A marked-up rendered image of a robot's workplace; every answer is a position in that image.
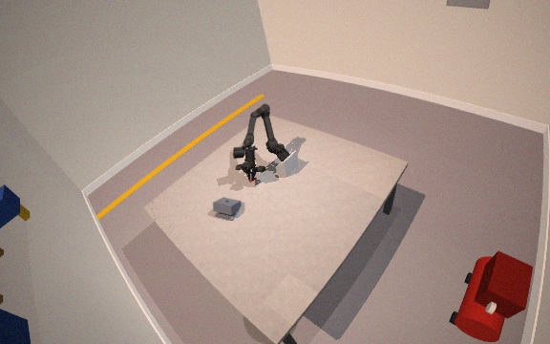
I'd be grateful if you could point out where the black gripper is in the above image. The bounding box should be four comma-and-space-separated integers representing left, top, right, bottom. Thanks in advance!
236, 157, 265, 182

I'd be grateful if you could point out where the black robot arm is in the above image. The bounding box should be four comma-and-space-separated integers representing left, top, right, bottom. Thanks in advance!
233, 104, 290, 171

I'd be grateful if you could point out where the grey flat panel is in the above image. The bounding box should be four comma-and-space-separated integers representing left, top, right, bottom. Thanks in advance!
212, 198, 241, 221

